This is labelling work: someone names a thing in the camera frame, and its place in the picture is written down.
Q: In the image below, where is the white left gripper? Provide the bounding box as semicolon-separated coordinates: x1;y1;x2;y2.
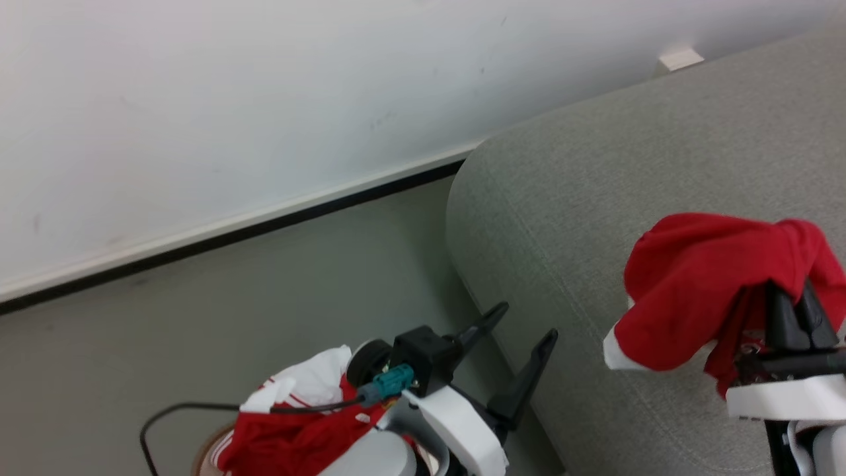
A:
401;301;560;476

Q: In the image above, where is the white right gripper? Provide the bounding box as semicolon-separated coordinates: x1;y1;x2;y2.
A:
726;278;846;422

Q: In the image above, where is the red garment with white cuff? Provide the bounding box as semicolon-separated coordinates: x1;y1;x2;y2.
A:
603;212;846;399

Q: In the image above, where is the brown laundry basket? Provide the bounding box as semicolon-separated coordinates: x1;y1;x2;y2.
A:
191;423;236;476

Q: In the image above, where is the grey fabric sofa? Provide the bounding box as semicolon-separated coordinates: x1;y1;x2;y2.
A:
445;26;846;476

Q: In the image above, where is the red and white striped jersey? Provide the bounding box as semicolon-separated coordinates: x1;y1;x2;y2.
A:
210;344;414;476

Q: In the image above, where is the white baseboard with black strip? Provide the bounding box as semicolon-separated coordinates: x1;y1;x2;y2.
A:
0;139;487;315

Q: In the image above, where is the teal cable connector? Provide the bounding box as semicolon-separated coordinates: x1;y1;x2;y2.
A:
371;364;416;401

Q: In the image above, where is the small beige wall block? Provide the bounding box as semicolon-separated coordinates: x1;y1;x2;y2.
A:
654;46;705;75

